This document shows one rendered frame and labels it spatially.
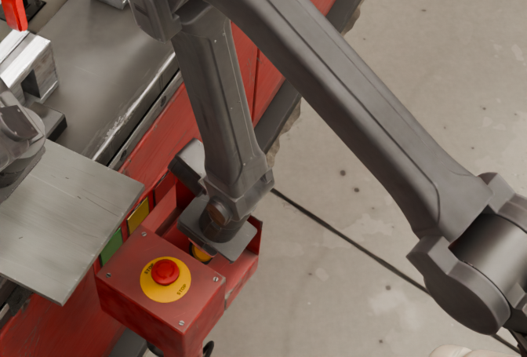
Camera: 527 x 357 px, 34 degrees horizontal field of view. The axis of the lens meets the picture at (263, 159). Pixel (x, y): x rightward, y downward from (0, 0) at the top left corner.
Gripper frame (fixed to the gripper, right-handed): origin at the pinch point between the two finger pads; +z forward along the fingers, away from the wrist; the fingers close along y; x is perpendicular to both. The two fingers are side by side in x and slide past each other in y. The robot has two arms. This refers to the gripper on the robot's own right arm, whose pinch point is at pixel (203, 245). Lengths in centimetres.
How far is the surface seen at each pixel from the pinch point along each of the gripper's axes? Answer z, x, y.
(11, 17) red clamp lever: -32.1, 6.3, 33.7
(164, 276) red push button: -7.8, 10.8, 1.4
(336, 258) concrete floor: 68, -50, -26
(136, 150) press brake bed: 1.3, -6.3, 17.9
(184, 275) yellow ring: -5.4, 7.8, -0.6
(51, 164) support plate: -22.3, 13.8, 20.3
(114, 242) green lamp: -6.1, 10.7, 10.0
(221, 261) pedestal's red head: 1.6, -0.4, -3.6
